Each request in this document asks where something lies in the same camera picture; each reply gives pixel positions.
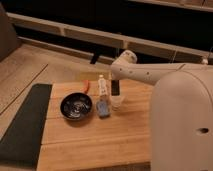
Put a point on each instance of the black eraser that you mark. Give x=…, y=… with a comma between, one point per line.
x=115, y=88

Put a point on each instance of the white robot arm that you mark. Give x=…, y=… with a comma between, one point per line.
x=181, y=111

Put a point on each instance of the white ceramic cup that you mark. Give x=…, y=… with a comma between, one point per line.
x=116, y=101

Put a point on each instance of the dark blue ceramic bowl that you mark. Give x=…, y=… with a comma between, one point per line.
x=76, y=106

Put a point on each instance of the white glue tube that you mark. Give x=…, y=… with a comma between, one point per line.
x=102, y=85

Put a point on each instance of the blue sponge block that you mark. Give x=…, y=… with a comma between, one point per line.
x=102, y=108

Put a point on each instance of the wooden cutting board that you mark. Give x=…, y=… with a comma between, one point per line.
x=121, y=139

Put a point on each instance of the dark green mat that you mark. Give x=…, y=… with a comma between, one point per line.
x=20, y=145

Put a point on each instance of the grey chair corner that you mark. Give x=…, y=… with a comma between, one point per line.
x=9, y=40

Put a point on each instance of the beige shelf rail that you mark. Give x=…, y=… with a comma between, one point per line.
x=139, y=45

